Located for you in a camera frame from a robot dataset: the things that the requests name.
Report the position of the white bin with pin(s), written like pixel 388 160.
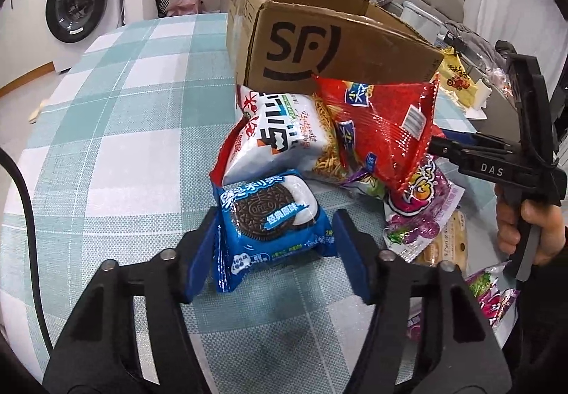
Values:
pixel 419 14

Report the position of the person's right hand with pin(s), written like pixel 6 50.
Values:
pixel 543 234

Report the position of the white noodle snack bag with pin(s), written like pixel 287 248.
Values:
pixel 275 132

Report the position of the red snack bag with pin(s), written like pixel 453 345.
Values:
pixel 381 127

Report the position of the person's right forearm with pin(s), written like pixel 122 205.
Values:
pixel 543 323

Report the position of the dark round object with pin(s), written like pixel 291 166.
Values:
pixel 505 46

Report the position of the pink cloth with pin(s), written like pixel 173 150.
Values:
pixel 186 5

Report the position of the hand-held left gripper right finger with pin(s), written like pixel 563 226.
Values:
pixel 350 252

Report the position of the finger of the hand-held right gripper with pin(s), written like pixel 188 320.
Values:
pixel 446 150
pixel 483 141

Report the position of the brown cardboard box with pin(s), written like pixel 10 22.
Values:
pixel 293 47

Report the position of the white washing machine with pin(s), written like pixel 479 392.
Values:
pixel 75 7

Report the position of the beige biscuit packet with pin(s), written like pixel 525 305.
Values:
pixel 448 243

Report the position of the blue cookie packet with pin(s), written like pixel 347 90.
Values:
pixel 266 221

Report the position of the grey garment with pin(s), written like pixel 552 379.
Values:
pixel 470 36

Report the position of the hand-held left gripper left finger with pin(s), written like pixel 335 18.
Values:
pixel 202 252

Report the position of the checked teal tablecloth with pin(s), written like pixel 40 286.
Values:
pixel 133 132

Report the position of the yellow plastic bag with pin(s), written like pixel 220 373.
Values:
pixel 461 81

